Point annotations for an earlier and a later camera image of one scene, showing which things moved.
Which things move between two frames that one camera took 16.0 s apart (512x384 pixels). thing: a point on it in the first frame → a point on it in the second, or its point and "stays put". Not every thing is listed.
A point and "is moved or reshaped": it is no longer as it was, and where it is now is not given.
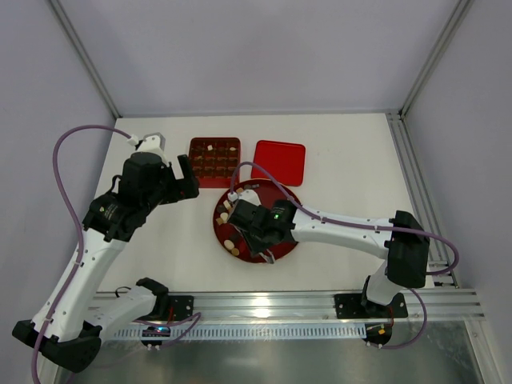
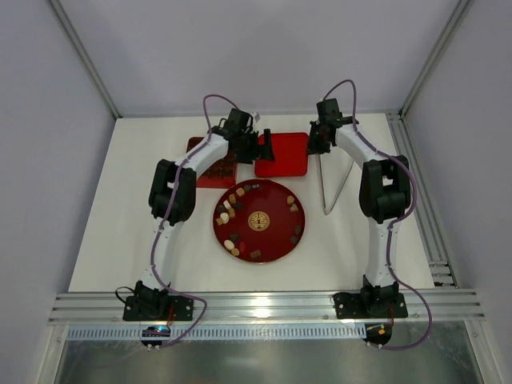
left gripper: (174, 186) → (253, 146)
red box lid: (285, 161) is moved or reshaped
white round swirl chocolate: (230, 244) stays put
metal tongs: (269, 258) → (327, 211)
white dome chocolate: (224, 215) stays put
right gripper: (251, 238) → (315, 143)
